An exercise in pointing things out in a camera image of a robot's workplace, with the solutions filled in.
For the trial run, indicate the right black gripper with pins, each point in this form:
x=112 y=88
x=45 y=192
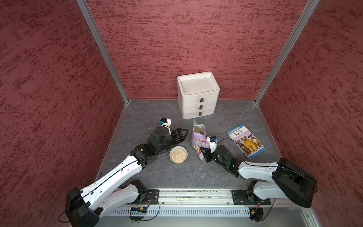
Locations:
x=207 y=155

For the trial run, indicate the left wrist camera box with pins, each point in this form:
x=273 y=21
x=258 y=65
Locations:
x=166 y=122

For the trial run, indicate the controller board with cable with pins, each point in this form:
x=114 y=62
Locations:
x=257 y=213
x=137 y=214

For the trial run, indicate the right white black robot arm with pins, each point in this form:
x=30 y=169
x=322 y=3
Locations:
x=277 y=180

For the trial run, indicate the right corner aluminium post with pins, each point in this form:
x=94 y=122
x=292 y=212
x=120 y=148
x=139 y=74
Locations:
x=298 y=28

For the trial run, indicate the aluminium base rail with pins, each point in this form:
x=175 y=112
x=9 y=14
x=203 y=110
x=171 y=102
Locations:
x=198 y=195

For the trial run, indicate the right controller board with cable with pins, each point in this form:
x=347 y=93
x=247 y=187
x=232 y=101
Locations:
x=257 y=213

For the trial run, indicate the left controller board with cable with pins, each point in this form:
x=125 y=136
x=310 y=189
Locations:
x=137 y=214

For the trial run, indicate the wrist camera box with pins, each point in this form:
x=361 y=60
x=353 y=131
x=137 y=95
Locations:
x=166 y=122
x=213 y=141

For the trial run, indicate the purple oats bag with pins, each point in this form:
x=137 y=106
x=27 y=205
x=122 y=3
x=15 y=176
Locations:
x=199 y=139

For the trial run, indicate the white patterned breakfast bowl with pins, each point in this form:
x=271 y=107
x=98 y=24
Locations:
x=178 y=154

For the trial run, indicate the corner aluminium post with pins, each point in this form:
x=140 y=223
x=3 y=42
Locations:
x=86 y=12
x=298 y=28

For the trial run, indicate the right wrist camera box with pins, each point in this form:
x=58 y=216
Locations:
x=213 y=141

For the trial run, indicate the white three-drawer foam cabinet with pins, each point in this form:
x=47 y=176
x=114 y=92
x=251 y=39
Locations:
x=197 y=94

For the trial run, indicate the dog picture book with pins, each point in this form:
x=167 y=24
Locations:
x=246 y=141

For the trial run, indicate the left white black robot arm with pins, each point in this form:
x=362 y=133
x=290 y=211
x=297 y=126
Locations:
x=85 y=207

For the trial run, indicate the left corner aluminium post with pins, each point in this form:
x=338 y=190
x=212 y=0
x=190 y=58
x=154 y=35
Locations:
x=86 y=12

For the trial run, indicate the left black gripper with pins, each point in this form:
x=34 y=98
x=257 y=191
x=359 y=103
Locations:
x=175 y=134

